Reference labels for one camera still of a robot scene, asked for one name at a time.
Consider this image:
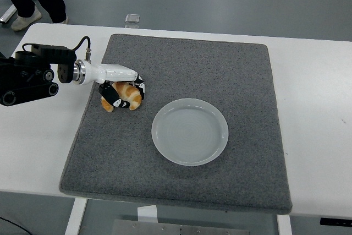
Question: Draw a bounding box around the white table bracket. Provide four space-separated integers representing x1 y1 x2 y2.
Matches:
136 205 158 223

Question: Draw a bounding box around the white floor bar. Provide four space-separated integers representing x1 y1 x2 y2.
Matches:
0 3 17 25

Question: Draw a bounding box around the grey round plate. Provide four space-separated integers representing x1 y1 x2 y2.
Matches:
151 97 229 167

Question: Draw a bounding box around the white table leg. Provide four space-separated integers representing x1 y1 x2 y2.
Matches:
277 214 293 235
65 198 88 235

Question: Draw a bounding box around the croissant bread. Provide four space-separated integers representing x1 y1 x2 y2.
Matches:
101 81 143 113

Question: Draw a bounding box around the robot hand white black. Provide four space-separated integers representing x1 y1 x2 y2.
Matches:
81 62 146 109

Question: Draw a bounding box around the thin black floor cable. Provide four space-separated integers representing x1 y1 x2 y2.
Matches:
0 215 21 231

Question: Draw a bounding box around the black table control panel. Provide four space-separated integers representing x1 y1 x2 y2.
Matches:
320 217 352 226

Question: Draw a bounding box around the grey metal plate with screws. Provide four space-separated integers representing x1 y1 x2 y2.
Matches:
112 219 250 235

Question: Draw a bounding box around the grey felt mat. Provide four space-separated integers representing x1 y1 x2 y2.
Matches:
59 33 293 216

